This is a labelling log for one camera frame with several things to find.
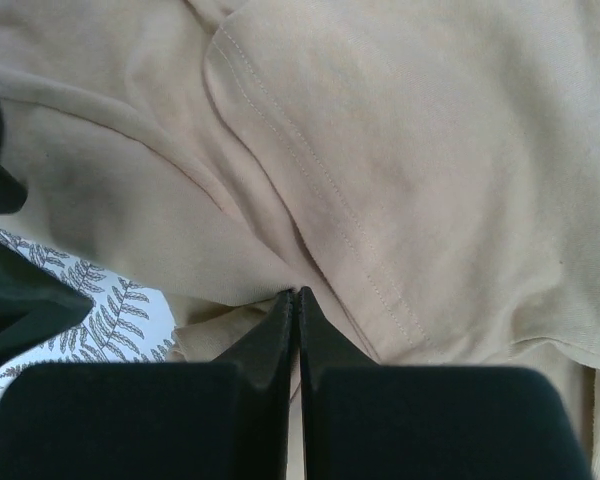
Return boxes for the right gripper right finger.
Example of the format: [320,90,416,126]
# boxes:
[297,289,592,480]

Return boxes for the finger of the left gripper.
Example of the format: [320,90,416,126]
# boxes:
[0,108,93,367]

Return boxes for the floral table cloth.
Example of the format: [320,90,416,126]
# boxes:
[0,229,173,401]

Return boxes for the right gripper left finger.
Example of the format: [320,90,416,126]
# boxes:
[0,292,293,479]

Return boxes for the tan t shirt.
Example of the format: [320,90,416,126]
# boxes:
[0,1,600,479]

